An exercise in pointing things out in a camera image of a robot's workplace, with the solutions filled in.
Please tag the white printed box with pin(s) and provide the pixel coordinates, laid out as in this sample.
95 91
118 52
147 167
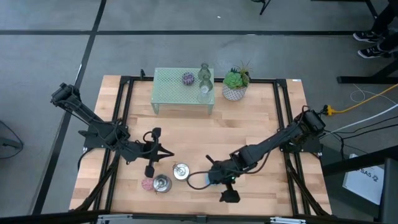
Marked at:
360 186

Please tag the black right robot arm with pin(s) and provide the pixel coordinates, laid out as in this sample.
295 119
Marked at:
273 141

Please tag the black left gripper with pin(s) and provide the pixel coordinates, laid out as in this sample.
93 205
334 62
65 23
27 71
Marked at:
149 152

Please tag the person's leg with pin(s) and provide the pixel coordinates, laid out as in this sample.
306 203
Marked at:
384 17
390 43

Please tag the black crossbeam with silver brackets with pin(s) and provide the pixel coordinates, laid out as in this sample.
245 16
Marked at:
62 217

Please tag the succulent in patterned pot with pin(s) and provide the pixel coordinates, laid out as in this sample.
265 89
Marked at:
234 81

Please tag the black desk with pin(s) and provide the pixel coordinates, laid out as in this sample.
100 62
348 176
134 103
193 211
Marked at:
390 193

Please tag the black aluminium table frame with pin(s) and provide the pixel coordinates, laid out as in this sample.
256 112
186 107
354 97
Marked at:
281 82

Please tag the grey chair base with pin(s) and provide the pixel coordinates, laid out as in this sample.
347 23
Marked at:
9 143

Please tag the purple textured ball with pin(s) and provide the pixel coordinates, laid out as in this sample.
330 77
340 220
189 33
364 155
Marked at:
188 78

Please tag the clear glass jar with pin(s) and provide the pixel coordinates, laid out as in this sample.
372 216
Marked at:
203 97

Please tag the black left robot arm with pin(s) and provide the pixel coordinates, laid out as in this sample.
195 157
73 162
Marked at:
102 133

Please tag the black chair base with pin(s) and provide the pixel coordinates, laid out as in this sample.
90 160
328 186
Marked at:
264 7

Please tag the person's dark shoe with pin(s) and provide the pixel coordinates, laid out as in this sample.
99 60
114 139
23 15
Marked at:
366 36
371 53

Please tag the silver candle tin orange label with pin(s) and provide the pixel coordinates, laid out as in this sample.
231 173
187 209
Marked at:
181 171

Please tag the green perforated metal shelf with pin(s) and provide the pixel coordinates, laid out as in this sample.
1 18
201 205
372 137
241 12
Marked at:
171 90

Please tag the black desk foot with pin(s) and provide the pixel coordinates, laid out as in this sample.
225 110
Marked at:
357 80

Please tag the silver candle tin gold label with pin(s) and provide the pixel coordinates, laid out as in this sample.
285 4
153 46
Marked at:
161 183

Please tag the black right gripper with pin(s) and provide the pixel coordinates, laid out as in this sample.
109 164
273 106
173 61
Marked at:
217 172

